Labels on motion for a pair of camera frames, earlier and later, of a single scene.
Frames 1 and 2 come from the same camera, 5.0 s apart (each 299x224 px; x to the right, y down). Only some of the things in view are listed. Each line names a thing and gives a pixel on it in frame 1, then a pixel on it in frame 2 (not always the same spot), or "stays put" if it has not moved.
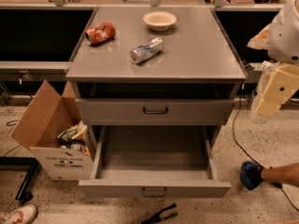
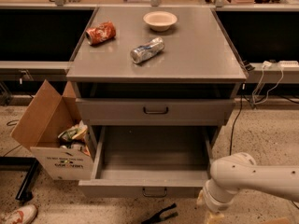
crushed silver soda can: x=145 y=51 stays put
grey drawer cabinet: x=156 y=66 stays put
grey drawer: x=154 y=161 stays put
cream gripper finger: x=281 y=83 to x=201 y=199
